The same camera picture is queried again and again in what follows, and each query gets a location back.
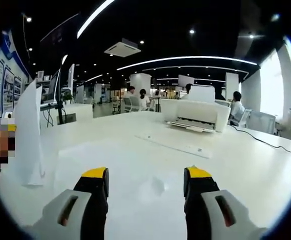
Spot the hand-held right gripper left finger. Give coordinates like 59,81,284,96
31,166,110,240

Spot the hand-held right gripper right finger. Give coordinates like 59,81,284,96
183,164,268,240

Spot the white table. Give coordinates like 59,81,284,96
0,109,291,240

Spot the computer monitor on desk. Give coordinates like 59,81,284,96
40,71,61,105

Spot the black laptop stand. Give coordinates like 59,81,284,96
56,74,67,125

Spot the green potted plant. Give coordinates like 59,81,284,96
62,91,74,105

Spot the white printer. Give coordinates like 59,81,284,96
160,84,232,134

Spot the white office chair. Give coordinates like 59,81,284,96
235,108,253,127
247,110,277,135
122,96,141,113

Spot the white display board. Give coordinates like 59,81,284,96
177,74,195,87

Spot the curved ceiling light strip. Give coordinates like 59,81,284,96
116,56,259,71
76,0,116,38

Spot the ceiling air conditioner unit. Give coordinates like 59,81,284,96
103,37,142,58

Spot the blue white wall poster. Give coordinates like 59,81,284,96
0,29,33,118

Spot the white cable slot cover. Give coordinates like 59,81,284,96
134,134,213,160

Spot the black power cable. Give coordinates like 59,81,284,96
229,124,291,161

